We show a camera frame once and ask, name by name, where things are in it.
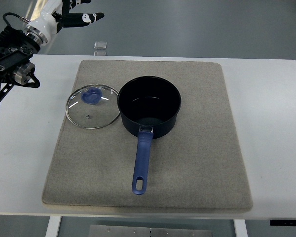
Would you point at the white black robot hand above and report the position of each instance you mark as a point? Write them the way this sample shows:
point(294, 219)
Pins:
point(56, 15)

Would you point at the glass lid blue knob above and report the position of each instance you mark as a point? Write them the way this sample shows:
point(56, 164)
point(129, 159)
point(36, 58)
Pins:
point(93, 106)

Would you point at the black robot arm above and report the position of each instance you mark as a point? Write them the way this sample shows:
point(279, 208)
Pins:
point(16, 50)

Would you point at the beige strip on floor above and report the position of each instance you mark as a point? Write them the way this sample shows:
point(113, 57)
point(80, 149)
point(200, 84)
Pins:
point(34, 10)

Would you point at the clear floor plate lower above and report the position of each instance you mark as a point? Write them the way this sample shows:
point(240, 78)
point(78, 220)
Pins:
point(100, 53)

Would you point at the dark blue saucepan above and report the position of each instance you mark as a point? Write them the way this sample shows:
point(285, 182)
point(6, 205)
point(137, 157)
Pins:
point(148, 106)

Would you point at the white left table leg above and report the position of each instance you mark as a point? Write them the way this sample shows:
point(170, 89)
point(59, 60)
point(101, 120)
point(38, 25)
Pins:
point(53, 226)

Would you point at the white table leg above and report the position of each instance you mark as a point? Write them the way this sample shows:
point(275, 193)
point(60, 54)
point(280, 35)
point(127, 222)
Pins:
point(240, 228)
point(53, 226)

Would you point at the white right table leg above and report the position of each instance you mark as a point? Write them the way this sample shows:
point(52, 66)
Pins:
point(240, 228)

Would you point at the black table control panel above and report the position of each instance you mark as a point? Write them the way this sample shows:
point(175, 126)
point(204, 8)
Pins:
point(287, 223)

